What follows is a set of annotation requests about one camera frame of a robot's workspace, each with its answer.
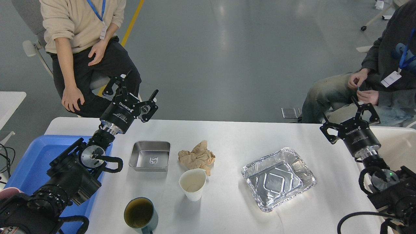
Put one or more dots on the white side table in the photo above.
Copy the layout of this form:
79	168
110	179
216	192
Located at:
9	102

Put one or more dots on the pink ribbed mug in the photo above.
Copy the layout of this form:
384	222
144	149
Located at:
8	192

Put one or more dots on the white chair base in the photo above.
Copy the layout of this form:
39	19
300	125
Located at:
381	15

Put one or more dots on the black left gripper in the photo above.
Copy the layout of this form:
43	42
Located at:
120	113

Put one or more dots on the dark green mug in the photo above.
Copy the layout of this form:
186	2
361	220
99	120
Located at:
141	215

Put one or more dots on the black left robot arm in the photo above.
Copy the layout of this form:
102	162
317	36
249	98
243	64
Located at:
74	173

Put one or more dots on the crumpled brown paper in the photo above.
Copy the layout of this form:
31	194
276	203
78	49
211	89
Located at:
199	157

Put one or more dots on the white paper cup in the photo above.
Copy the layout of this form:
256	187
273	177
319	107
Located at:
192	183

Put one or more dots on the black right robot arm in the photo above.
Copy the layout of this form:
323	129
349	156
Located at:
330	131

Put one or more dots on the metal floor plate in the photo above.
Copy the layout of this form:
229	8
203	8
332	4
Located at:
291	113

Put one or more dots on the aluminium foil tray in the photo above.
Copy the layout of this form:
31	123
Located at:
277	178

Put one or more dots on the person in dark hoodie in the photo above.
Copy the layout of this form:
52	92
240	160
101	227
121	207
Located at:
386	78

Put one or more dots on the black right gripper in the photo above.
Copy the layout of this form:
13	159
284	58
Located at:
359	136

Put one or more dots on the person in beige sweater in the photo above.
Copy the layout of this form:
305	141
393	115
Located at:
81	39

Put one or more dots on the square stainless steel tray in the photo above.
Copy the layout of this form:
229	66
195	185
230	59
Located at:
150	156

